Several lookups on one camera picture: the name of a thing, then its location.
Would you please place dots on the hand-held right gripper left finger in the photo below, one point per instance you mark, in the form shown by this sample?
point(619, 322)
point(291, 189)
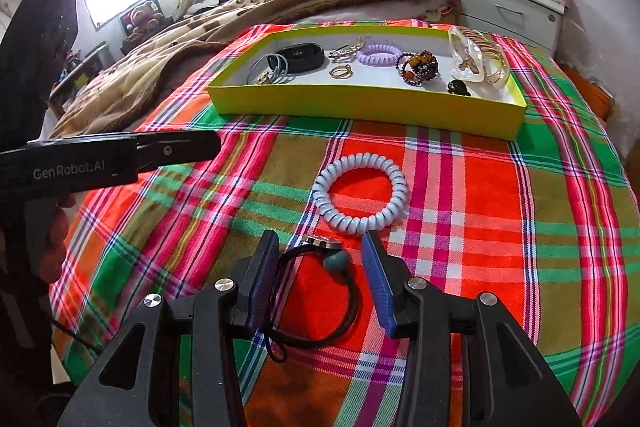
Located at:
point(265, 282)

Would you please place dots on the yellow-green shallow box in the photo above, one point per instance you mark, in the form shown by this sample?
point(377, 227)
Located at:
point(350, 107)

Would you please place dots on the orange box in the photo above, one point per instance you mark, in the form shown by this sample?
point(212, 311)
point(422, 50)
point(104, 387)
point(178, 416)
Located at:
point(597, 94)

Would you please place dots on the plaid bedsheet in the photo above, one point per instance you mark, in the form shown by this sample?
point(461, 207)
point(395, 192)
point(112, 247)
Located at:
point(500, 217)

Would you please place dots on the person's left forearm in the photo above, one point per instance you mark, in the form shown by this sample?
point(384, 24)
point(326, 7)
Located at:
point(20, 357)

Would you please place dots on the gold rings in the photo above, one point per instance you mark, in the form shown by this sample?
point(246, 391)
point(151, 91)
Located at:
point(341, 72)

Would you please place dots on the person's left hand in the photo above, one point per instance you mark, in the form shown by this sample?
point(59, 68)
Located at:
point(57, 237)

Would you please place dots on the black wristband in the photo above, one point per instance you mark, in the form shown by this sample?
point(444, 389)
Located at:
point(310, 59)

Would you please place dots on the brown patterned blanket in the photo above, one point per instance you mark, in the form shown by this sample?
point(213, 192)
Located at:
point(200, 32)

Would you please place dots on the small black hair claw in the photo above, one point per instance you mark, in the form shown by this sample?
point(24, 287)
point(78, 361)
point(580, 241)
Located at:
point(457, 88)

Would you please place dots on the gold clear hair claw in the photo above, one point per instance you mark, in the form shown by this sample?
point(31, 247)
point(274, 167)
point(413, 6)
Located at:
point(480, 52)

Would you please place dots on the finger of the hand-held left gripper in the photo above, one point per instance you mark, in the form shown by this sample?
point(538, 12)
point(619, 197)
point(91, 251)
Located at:
point(185, 149)

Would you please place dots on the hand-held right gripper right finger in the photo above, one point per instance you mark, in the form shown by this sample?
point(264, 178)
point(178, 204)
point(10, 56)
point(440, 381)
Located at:
point(377, 287)

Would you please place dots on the rhinestone hair clip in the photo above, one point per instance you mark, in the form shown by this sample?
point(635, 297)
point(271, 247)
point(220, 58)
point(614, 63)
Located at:
point(345, 51)

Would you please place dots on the grey nightstand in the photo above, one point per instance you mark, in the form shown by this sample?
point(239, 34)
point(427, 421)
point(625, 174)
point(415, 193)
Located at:
point(520, 17)

